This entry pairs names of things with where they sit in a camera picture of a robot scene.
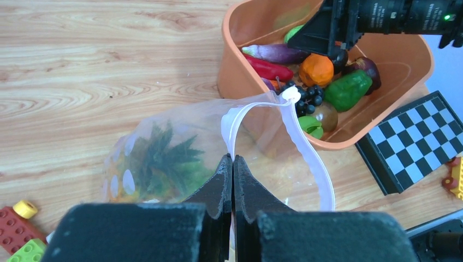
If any green toy pepper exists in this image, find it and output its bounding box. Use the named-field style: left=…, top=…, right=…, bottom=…
left=324, top=70, right=372, bottom=112

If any toy orange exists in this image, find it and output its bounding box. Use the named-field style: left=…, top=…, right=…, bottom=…
left=299, top=53, right=334, bottom=86

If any black white checkerboard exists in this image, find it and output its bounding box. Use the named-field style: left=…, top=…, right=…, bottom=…
left=355, top=91, right=462, bottom=195

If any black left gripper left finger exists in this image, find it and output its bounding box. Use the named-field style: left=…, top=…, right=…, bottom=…
left=42, top=154, right=233, bottom=262

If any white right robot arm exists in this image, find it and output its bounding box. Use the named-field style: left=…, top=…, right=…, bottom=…
left=287, top=0, right=462, bottom=57

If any dark round toy plum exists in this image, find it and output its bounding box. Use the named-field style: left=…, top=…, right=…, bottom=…
left=330, top=49, right=348, bottom=75

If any red lego brick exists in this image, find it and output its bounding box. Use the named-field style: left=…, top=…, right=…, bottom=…
left=1, top=206, right=48, bottom=255

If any black toy grape bunch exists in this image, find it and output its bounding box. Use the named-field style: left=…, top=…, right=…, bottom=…
left=280, top=81, right=325, bottom=117

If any yellow toy brick car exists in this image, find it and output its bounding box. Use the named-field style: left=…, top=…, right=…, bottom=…
left=441, top=156, right=462, bottom=200

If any green lego brick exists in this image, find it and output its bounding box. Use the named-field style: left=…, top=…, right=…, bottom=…
left=7, top=239, right=47, bottom=262

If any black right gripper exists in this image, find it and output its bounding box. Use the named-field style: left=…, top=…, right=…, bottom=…
left=287, top=0, right=362, bottom=57

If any red toy chili pepper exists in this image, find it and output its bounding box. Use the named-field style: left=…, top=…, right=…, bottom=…
left=244, top=55, right=294, bottom=81

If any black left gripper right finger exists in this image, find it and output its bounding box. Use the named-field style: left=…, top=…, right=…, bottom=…
left=233, top=156, right=417, bottom=261

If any clear zip top bag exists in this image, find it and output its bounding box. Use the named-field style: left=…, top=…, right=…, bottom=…
left=100, top=87, right=335, bottom=211

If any purple toy eggplant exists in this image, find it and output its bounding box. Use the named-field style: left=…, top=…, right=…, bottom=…
left=241, top=44, right=310, bottom=64

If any orange plastic basin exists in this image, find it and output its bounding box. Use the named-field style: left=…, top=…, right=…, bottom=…
left=217, top=1, right=434, bottom=151

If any brown toy kiwi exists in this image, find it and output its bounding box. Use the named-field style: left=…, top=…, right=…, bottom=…
left=311, top=102, right=339, bottom=132

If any green toy leaf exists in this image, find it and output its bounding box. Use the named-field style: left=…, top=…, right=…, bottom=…
left=298, top=115, right=324, bottom=139

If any green toy cucumber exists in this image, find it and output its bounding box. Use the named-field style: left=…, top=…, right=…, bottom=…
left=284, top=25, right=304, bottom=44

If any toy pineapple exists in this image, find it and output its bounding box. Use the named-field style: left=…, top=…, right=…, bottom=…
left=103, top=121, right=215, bottom=203

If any yellow lego stud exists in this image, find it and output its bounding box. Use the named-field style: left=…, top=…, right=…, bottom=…
left=12, top=200, right=38, bottom=219

